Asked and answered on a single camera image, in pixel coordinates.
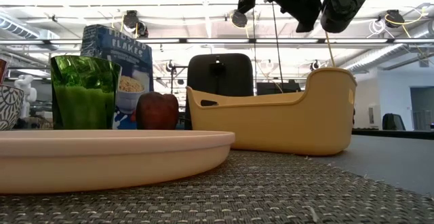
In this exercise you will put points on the yellow plastic basket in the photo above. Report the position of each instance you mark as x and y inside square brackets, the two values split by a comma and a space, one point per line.
[271, 129]

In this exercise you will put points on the blue Frosted Flakes cereal box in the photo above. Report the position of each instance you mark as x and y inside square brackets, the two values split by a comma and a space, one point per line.
[132, 47]

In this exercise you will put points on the red apple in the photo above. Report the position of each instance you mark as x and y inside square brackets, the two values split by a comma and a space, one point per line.
[157, 112]

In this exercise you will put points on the red faceted glass cup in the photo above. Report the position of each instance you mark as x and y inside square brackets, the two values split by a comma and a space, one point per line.
[2, 71]

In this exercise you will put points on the patterned bowl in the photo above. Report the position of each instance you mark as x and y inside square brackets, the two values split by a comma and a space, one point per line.
[10, 107]

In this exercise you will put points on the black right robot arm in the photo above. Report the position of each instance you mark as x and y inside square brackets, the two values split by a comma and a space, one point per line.
[346, 3]

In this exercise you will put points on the black monitor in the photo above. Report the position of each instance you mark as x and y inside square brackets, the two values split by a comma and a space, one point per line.
[278, 88]

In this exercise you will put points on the black and silver toaster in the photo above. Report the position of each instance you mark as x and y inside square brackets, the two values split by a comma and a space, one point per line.
[220, 78]

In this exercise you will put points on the black office chair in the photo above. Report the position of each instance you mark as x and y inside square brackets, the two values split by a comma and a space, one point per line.
[393, 122]

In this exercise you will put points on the black neighbouring table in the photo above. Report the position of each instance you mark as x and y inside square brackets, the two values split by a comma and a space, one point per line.
[390, 134]

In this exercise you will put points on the grey woven placemat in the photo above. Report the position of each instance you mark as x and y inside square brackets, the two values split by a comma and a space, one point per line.
[271, 190]

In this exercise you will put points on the green faceted glass cup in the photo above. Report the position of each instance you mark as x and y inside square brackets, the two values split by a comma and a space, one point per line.
[84, 91]

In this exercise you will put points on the pale round plate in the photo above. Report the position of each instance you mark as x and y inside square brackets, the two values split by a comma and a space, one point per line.
[101, 156]

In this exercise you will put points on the silver ceiling air duct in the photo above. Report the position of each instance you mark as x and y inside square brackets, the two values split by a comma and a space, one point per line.
[373, 56]

